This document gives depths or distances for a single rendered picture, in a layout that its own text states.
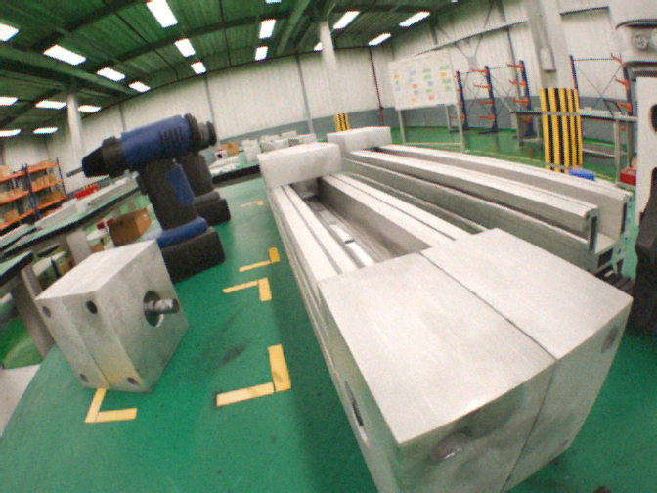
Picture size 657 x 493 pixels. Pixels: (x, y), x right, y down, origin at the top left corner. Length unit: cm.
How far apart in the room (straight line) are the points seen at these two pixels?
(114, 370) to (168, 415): 6
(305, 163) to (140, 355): 32
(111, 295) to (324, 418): 17
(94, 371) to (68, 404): 5
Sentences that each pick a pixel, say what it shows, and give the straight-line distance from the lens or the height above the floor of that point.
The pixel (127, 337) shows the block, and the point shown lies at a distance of 26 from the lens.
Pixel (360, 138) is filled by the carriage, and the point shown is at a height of 89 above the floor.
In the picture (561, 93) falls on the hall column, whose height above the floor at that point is 104.
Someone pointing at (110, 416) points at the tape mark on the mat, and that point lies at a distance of 29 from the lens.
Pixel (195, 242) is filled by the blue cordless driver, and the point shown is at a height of 82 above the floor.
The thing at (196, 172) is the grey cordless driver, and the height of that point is 90.
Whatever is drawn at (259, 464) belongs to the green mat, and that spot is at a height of 78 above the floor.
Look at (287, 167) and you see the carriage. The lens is 46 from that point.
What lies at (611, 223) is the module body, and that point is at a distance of 33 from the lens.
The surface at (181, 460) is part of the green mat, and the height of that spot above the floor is 78.
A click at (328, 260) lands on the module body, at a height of 86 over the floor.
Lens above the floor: 94
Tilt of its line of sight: 21 degrees down
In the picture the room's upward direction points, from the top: 11 degrees counter-clockwise
